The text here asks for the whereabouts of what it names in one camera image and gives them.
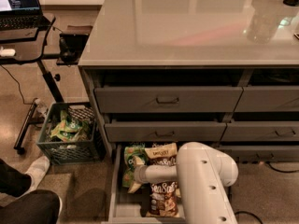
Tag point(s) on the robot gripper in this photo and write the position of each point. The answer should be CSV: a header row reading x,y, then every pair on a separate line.
x,y
142,174

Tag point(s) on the green dang rice chip bag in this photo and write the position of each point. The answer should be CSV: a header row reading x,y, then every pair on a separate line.
x,y
133,149

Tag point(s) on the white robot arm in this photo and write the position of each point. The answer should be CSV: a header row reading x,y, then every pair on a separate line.
x,y
196,173

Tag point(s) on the rear sea salt chip bag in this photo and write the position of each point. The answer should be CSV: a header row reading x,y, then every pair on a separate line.
x,y
165,155

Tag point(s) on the brown sea salt chip bag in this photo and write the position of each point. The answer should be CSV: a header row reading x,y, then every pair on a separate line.
x,y
163,200

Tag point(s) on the open bottom grey drawer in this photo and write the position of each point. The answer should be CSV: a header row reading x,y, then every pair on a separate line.
x,y
124,206

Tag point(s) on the grey middle left drawer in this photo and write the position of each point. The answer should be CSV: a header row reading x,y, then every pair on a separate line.
x,y
145,131

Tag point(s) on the grey top left drawer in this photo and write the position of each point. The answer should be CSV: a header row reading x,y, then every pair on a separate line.
x,y
166,99

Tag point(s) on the grey middle right drawer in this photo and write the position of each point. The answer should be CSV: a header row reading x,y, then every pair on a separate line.
x,y
254,131

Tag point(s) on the grey bottom right drawer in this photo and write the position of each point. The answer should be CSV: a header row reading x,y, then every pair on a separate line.
x,y
262,153

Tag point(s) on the grey cabinet counter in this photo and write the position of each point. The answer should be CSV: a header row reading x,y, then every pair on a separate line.
x,y
199,43

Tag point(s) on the grey top right drawer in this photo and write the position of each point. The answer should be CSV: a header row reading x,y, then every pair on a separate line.
x,y
269,99

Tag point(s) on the green plastic crate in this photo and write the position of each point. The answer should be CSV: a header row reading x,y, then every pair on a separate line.
x,y
60,153

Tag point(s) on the green snack bags in crate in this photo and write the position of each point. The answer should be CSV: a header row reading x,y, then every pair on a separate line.
x,y
70,129

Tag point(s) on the white shoe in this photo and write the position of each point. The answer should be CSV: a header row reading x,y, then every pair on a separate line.
x,y
36,172

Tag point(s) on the black trouser leg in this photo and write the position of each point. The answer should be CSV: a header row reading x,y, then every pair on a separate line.
x,y
40,206

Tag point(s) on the black device on tray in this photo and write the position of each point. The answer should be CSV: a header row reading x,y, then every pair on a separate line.
x,y
71,46

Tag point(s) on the black rolling laptop stand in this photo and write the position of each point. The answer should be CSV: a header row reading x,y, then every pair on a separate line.
x,y
32,51

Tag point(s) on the white computer mouse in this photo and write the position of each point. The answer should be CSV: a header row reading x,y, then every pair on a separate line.
x,y
7,52

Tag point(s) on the open black laptop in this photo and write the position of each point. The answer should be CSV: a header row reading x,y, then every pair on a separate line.
x,y
21,14

